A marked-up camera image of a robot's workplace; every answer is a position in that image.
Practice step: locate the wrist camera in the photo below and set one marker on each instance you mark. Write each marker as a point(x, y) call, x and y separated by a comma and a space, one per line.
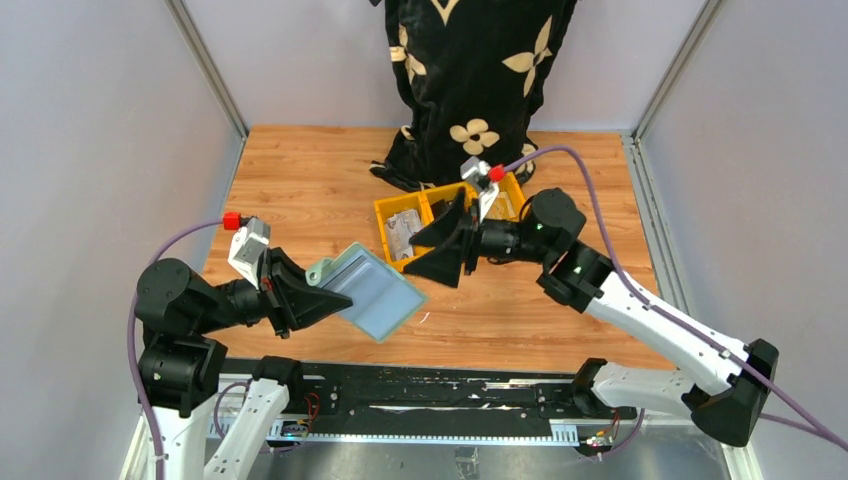
point(248, 245)
point(484, 179)

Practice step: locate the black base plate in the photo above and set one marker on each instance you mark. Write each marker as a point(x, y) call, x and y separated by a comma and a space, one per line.
point(406, 401)

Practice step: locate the gold cards stack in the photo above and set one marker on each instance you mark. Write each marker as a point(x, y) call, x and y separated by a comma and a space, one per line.
point(504, 209)

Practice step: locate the silver cards stack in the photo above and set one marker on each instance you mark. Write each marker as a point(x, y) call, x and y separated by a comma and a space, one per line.
point(399, 228)

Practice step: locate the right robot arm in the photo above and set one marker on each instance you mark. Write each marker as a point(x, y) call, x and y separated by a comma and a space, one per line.
point(719, 383)

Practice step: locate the black floral blanket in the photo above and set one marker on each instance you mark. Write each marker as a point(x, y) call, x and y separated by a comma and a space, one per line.
point(472, 74)

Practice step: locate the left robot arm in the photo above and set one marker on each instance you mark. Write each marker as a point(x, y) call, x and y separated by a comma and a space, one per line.
point(180, 367)

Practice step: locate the black cards stack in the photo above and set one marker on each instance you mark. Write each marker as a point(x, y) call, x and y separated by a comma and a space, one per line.
point(440, 208)

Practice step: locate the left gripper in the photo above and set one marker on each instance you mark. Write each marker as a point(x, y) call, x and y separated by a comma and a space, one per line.
point(288, 293)

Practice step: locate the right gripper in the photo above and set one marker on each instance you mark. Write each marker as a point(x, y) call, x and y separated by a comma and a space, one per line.
point(443, 264)

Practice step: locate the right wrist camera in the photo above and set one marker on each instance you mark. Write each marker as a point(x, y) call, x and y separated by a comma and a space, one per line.
point(484, 179)

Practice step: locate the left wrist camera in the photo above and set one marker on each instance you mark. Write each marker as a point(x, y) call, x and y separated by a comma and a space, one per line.
point(248, 245)

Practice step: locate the green card holder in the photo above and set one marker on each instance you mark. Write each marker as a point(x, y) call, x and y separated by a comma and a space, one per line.
point(382, 298)

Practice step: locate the aluminium frame rail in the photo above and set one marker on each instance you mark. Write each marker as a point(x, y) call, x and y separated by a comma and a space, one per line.
point(295, 422)

